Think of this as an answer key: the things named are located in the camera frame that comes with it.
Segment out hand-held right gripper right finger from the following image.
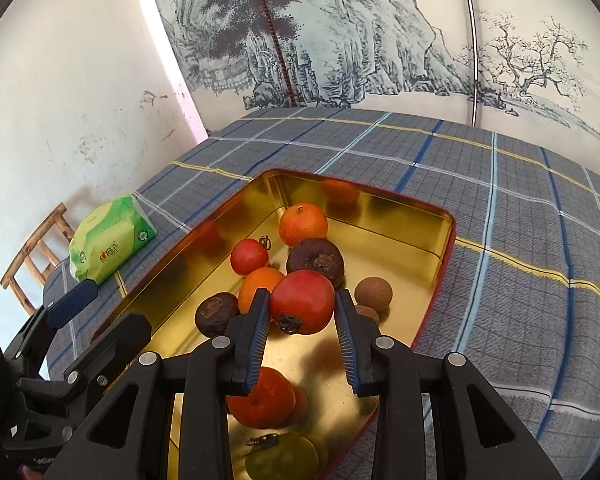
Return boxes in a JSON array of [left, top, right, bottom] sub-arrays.
[[334, 288, 563, 480]]

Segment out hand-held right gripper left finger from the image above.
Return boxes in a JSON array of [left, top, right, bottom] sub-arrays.
[[42, 287, 272, 480]]

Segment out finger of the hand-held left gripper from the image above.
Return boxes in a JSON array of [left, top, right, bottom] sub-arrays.
[[62, 312, 152, 391], [2, 279, 101, 366]]

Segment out dark brown mangosteen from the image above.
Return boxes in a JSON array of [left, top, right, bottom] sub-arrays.
[[195, 292, 241, 338], [286, 238, 345, 288]]

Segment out orange mandarin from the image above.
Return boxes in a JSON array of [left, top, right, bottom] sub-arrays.
[[225, 366, 297, 430], [279, 203, 329, 248], [238, 267, 286, 313]]

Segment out red tomato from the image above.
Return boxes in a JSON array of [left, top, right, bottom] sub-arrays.
[[230, 238, 270, 277], [269, 270, 336, 336]]

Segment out red and gold tin box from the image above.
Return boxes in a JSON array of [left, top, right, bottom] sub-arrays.
[[91, 168, 457, 480]]

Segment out green tomato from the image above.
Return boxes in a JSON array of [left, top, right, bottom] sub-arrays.
[[244, 434, 328, 480]]

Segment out green tissue packet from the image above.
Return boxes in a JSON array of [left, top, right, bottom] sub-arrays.
[[69, 194, 158, 283]]

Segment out wooden chair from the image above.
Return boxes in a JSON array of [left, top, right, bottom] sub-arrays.
[[0, 202, 76, 316]]

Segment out blue plaid cloth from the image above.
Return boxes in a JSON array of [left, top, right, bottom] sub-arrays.
[[40, 106, 600, 480]]

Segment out ink landscape painted screen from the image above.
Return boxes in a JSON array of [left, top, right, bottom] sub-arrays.
[[142, 0, 600, 146]]

